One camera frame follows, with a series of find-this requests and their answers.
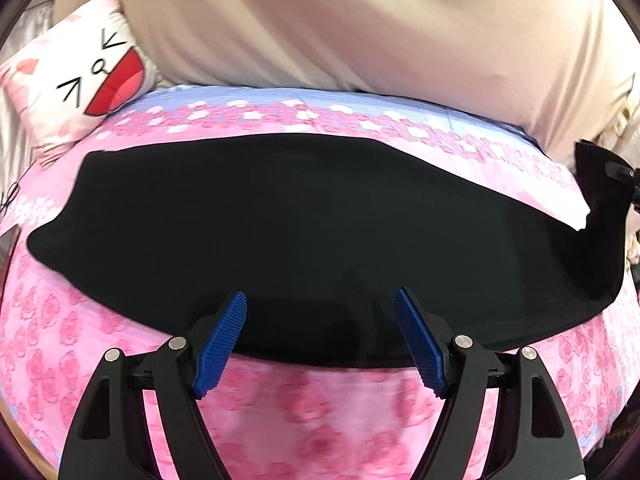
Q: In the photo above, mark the floral print cloth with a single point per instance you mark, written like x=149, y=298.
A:
x=627, y=125

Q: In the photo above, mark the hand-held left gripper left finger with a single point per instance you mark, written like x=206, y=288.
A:
x=222, y=340

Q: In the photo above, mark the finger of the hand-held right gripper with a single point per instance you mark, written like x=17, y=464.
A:
x=620, y=170

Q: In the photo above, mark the black eyeglasses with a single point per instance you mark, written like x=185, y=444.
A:
x=10, y=195

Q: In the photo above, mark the cartoon face pillow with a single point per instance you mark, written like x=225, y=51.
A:
x=75, y=65

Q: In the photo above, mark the beige duvet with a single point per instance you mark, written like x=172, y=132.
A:
x=350, y=25

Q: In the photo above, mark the dark phone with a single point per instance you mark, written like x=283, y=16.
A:
x=5, y=247

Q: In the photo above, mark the pink floral bed sheet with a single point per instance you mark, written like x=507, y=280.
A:
x=320, y=430

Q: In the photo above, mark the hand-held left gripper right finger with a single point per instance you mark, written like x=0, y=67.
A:
x=419, y=340

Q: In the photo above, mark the black pants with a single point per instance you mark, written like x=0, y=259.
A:
x=300, y=235

